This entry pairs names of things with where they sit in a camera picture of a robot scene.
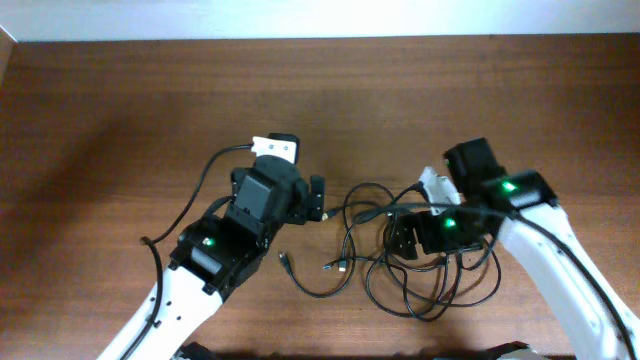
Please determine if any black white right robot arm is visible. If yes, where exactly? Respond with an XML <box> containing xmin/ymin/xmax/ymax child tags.
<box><xmin>385</xmin><ymin>138</ymin><xmax>639</xmax><ymax>359</ymax></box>

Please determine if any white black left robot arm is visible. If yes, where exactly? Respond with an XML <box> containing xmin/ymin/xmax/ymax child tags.
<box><xmin>100</xmin><ymin>155</ymin><xmax>326</xmax><ymax>359</ymax></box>

